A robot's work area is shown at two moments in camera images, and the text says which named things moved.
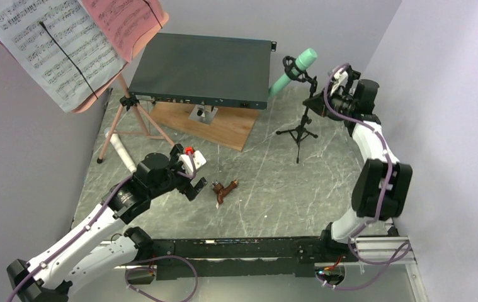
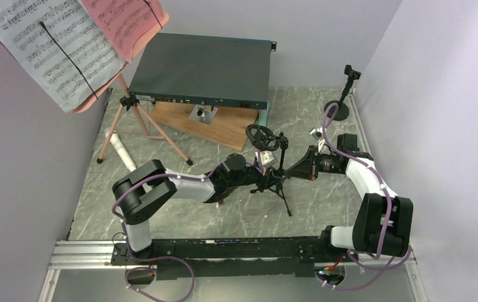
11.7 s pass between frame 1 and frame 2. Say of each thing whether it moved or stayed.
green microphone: moved
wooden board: stayed
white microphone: stayed
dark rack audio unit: stayed
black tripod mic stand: moved
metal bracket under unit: stayed
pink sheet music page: stayed
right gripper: moved
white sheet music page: stayed
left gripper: moved
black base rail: stayed
